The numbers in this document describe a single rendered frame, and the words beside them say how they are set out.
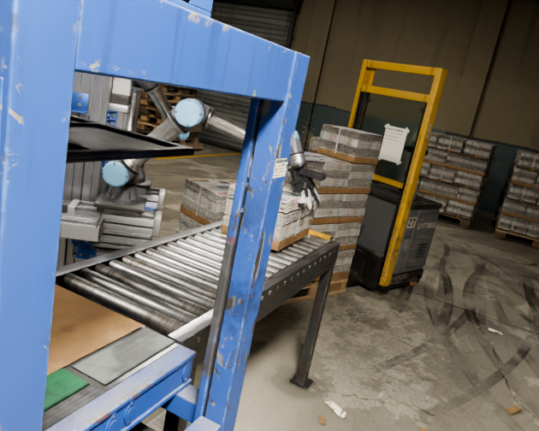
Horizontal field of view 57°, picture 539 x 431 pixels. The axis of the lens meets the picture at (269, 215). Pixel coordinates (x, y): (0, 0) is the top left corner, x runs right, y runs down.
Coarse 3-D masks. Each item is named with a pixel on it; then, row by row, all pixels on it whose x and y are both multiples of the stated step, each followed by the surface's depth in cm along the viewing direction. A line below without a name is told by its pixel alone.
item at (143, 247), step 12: (192, 228) 223; (204, 228) 227; (216, 228) 234; (156, 240) 199; (168, 240) 201; (120, 252) 179; (132, 252) 181; (144, 252) 188; (72, 264) 161; (84, 264) 163; (96, 264) 165; (60, 276) 152
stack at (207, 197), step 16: (192, 192) 307; (208, 192) 294; (224, 192) 293; (192, 208) 306; (208, 208) 294; (224, 208) 292; (320, 208) 351; (336, 208) 364; (192, 224) 307; (320, 224) 357; (336, 224) 369; (320, 240) 362; (304, 288) 367
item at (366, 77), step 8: (360, 72) 417; (368, 72) 420; (360, 80) 417; (368, 80) 420; (360, 88) 417; (360, 96) 419; (360, 104) 420; (352, 112) 424; (360, 112) 425; (352, 120) 424; (360, 120) 424
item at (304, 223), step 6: (288, 186) 239; (300, 192) 230; (306, 204) 230; (312, 204) 239; (306, 210) 233; (312, 210) 242; (306, 216) 237; (300, 222) 231; (306, 222) 240; (300, 228) 234
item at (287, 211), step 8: (232, 192) 217; (232, 200) 218; (288, 200) 209; (296, 200) 216; (280, 208) 208; (288, 208) 210; (296, 208) 219; (224, 216) 221; (280, 216) 209; (288, 216) 214; (224, 224) 221; (280, 224) 210; (288, 224) 217; (280, 232) 211; (288, 232) 220; (280, 240) 212
